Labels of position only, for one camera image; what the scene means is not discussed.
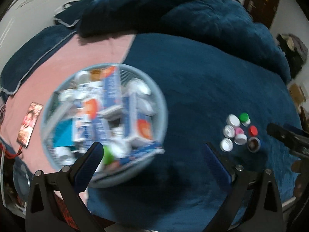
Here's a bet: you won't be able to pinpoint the pink bottle cap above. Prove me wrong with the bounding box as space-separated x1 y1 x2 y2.
235 127 244 135

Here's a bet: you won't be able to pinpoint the person's right hand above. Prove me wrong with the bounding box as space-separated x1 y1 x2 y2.
291 159 308 199

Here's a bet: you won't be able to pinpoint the dark brown bottle cap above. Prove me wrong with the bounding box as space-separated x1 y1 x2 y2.
247 137 261 153

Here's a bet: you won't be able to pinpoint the red bottle cap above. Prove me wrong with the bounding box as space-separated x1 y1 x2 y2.
248 125 258 137

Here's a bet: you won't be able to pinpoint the cardboard boxes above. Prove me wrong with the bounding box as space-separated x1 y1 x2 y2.
289 83 308 132

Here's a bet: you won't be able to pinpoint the white cap under green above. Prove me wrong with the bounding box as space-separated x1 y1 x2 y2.
242 118 251 127

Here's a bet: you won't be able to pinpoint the white ribbed bottle cap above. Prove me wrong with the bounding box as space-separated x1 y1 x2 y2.
234 134 247 146

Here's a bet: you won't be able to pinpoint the green bottle cap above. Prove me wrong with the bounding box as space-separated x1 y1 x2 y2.
239 112 249 123

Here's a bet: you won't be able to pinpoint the large white bottle cap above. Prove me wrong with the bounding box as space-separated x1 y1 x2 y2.
226 114 241 128

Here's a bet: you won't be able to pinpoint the silver white bottle cap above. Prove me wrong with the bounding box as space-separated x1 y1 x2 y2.
223 125 235 139

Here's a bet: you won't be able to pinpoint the pile of dark clothes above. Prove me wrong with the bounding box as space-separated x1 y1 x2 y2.
276 34 308 78

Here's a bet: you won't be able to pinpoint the dark blue plush blanket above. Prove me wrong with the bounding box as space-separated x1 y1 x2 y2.
87 34 301 231

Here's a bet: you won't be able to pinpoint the phone with photo case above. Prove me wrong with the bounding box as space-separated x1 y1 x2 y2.
17 102 43 148

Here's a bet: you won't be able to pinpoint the round light blue basket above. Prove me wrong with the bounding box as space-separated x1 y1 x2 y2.
41 63 168 188

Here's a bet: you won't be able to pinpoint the dark blue piped pillow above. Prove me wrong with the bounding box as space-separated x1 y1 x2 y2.
1 25 76 95

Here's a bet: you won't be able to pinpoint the dark wooden door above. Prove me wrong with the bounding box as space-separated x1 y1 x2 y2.
243 0 279 29

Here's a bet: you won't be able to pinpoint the pink bed sheet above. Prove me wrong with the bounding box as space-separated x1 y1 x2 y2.
0 33 137 206

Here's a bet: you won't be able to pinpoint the rumpled dark blue duvet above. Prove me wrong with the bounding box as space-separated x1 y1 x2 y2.
77 0 291 83

